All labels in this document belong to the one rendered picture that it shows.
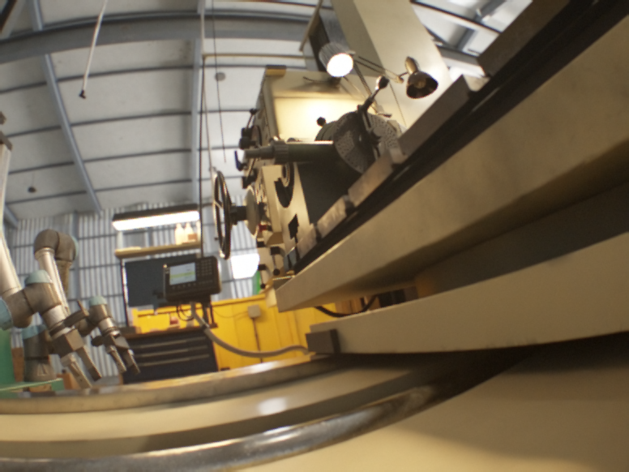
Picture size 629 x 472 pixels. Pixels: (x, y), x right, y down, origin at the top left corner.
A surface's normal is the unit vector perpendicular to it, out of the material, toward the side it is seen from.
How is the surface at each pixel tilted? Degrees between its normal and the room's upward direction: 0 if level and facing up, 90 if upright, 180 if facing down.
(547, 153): 90
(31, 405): 90
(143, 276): 90
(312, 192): 90
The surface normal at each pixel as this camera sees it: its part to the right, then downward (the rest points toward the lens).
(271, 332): 0.31, -0.30
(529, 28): -0.93, 0.11
